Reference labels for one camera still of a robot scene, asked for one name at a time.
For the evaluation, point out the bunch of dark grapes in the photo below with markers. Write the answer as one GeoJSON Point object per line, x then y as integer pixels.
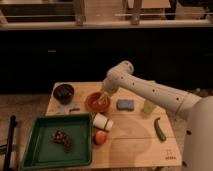
{"type": "Point", "coordinates": [62, 138]}

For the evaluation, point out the green cucumber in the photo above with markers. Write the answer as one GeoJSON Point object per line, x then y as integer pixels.
{"type": "Point", "coordinates": [158, 130]}

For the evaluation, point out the yellow-green cup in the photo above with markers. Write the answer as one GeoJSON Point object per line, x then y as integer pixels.
{"type": "Point", "coordinates": [148, 107]}

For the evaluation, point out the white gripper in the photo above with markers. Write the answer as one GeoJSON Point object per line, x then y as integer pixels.
{"type": "Point", "coordinates": [108, 87]}

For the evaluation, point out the dark brown bowl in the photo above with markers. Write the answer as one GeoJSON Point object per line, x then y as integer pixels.
{"type": "Point", "coordinates": [64, 93]}

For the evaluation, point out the red apple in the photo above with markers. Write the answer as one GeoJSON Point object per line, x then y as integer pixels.
{"type": "Point", "coordinates": [100, 137]}

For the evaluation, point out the grey cloth with dark item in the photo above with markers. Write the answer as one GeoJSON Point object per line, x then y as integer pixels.
{"type": "Point", "coordinates": [64, 109]}

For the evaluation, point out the green plastic tray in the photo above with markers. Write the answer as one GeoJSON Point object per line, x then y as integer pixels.
{"type": "Point", "coordinates": [42, 153]}

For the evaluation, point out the blue sponge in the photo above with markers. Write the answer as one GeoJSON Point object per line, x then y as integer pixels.
{"type": "Point", "coordinates": [125, 104]}

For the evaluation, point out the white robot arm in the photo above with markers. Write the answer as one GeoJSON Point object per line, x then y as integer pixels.
{"type": "Point", "coordinates": [196, 110]}

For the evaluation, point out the yellow banana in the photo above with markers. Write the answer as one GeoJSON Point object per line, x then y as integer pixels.
{"type": "Point", "coordinates": [103, 99]}

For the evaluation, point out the red bowl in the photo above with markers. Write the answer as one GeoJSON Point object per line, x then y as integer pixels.
{"type": "Point", "coordinates": [92, 105]}

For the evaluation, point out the black stand pole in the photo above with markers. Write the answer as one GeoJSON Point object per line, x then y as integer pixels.
{"type": "Point", "coordinates": [13, 124]}

